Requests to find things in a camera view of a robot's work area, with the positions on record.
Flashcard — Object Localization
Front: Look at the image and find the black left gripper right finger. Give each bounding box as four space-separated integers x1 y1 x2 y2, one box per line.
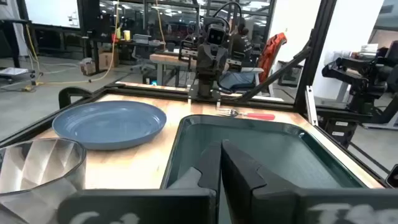
221 139 299 224

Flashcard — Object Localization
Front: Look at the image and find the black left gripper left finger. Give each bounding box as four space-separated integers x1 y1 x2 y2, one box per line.
167 140 222 224

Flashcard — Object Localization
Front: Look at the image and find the red-handled metal fork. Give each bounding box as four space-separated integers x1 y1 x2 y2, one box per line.
216 108 276 121

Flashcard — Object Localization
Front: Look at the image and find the blue ribbed plate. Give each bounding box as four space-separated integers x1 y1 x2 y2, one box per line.
52 100 167 151

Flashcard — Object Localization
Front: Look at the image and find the dark green plastic tray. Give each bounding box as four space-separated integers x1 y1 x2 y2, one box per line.
160 114 368 224

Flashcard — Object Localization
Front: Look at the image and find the blue seat cushion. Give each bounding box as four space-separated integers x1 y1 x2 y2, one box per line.
218 71 259 91

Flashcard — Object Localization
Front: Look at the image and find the person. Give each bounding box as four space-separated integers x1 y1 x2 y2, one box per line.
229 17 259 65

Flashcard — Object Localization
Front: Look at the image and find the wooden workbench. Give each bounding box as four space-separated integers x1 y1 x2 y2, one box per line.
149 52 200 87

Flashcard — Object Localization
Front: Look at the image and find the orange chair back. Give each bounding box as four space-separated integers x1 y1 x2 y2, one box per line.
257 32 288 84

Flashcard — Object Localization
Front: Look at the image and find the brown cardboard box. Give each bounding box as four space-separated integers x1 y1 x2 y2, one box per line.
98 50 120 70

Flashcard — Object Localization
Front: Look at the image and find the small open cardboard box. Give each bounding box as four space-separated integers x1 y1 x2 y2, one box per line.
79 57 96 77

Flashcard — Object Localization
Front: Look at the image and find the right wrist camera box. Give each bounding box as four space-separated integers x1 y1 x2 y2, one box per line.
205 24 229 46

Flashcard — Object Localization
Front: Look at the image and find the silver aluminium rail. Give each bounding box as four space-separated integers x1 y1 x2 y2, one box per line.
304 85 320 127

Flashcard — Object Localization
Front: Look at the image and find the black aluminium table frame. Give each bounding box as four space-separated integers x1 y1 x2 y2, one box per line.
0 0 389 187

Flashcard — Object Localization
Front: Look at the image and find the yellow cable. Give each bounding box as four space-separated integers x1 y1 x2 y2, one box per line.
23 0 121 93

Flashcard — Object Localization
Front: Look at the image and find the black curved bracket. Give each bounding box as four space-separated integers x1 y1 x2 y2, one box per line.
58 86 93 110

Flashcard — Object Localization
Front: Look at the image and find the small table-level camera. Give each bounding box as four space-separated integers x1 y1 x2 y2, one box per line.
384 164 398 189

